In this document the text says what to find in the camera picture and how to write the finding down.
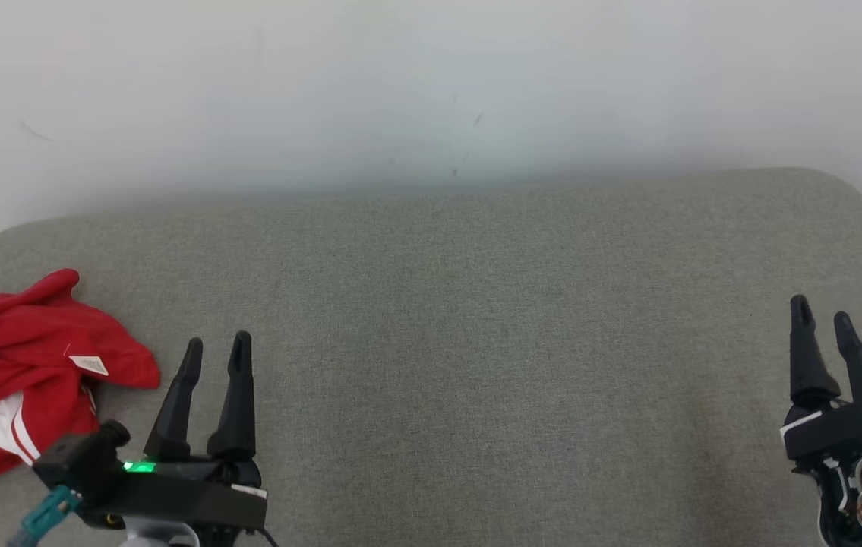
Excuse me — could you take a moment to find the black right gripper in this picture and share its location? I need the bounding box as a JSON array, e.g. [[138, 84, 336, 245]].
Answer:
[[780, 295, 862, 461]]

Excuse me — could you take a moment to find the red shirt with white trim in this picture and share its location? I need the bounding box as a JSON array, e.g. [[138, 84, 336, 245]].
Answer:
[[0, 269, 162, 457]]

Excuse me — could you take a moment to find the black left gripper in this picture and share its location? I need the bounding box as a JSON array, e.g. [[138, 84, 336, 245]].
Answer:
[[81, 331, 268, 547]]

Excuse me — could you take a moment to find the teal plug left camera cable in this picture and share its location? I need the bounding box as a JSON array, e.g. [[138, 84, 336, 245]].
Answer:
[[8, 486, 84, 547]]

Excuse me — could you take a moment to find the grey fabric sofa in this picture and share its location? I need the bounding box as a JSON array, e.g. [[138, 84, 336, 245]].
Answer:
[[0, 167, 862, 547]]

